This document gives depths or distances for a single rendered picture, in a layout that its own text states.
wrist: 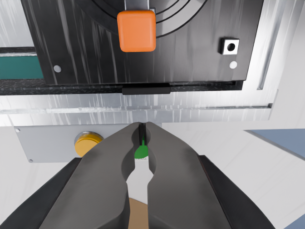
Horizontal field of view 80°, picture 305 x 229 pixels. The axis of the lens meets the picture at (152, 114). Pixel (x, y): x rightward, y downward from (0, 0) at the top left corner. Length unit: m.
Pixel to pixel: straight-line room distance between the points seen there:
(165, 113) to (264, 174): 0.35
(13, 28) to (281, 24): 0.32
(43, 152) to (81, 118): 0.09
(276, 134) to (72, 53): 1.62
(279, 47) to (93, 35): 0.21
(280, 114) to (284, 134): 1.32
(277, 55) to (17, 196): 0.62
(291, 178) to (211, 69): 0.42
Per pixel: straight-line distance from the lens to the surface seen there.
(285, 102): 0.44
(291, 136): 1.80
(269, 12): 0.25
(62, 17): 0.23
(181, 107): 0.25
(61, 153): 0.32
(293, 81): 0.42
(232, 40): 0.22
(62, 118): 0.28
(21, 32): 0.31
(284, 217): 0.70
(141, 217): 0.51
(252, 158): 0.49
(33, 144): 0.32
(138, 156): 0.27
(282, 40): 0.27
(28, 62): 0.28
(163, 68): 0.22
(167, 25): 0.19
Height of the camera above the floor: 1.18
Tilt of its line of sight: 62 degrees down
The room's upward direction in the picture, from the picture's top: 179 degrees clockwise
